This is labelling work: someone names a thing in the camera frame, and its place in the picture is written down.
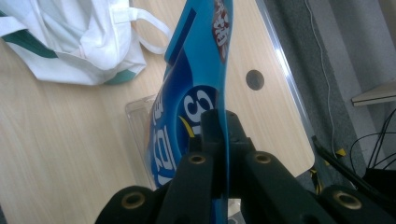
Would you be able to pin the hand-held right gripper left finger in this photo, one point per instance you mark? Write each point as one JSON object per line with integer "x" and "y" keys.
{"x": 211, "y": 137}

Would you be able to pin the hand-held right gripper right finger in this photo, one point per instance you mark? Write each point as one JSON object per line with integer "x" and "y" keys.
{"x": 236, "y": 140}

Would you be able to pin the clear plastic box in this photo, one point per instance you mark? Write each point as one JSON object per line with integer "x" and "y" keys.
{"x": 138, "y": 124}

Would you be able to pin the blue snack packet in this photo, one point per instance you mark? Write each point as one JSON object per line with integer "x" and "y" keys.
{"x": 199, "y": 62}

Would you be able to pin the white dotted tote bag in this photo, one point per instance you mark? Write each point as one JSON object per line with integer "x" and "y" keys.
{"x": 87, "y": 40}

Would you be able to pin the grey round table hole cover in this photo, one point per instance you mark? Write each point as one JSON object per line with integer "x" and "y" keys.
{"x": 255, "y": 80}

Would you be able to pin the black metal bar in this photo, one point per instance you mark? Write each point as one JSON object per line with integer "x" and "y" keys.
{"x": 342, "y": 168}

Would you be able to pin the white shelf board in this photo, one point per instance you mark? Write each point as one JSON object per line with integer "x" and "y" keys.
{"x": 376, "y": 93}

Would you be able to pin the black device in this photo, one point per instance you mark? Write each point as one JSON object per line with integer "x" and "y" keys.
{"x": 381, "y": 180}

